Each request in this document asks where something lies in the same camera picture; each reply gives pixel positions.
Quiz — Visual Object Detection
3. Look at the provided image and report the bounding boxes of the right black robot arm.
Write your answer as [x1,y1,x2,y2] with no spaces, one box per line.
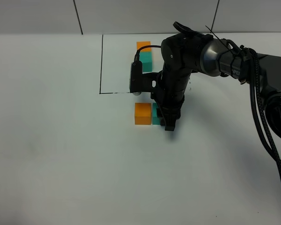
[156,22,281,138]

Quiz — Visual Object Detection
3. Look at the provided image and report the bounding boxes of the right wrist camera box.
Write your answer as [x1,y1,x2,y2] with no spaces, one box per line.
[129,61,159,94]

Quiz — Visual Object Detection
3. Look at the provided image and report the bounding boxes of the teal template block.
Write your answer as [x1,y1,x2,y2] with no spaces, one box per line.
[139,52,153,73]

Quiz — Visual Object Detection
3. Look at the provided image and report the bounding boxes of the right black braided cables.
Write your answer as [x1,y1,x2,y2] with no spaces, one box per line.
[244,48,281,225]

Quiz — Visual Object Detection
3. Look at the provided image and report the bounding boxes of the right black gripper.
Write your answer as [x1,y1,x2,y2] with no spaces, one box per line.
[151,67,190,131]

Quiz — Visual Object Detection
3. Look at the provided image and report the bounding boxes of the orange template block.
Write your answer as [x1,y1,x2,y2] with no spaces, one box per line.
[136,41,151,52]

